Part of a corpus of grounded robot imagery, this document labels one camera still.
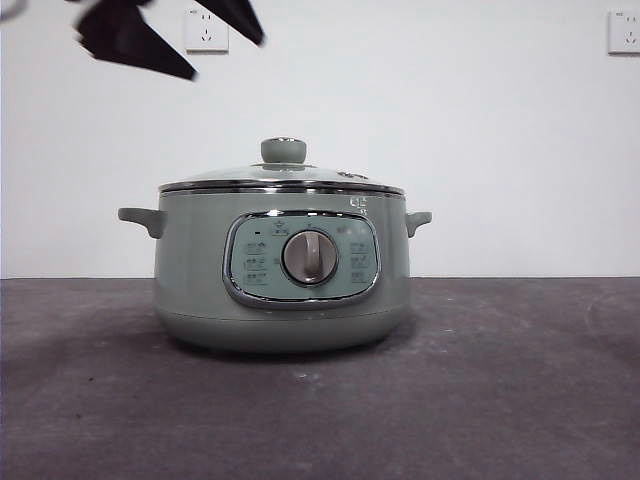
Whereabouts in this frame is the white wall socket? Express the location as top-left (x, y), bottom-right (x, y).
top-left (607, 9), bottom-right (640, 56)
top-left (185, 7), bottom-right (230, 54)

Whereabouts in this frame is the sage green electric pot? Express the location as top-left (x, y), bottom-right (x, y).
top-left (117, 191), bottom-right (433, 355)

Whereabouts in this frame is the glass lid with green knob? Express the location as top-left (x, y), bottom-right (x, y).
top-left (158, 136), bottom-right (403, 194)

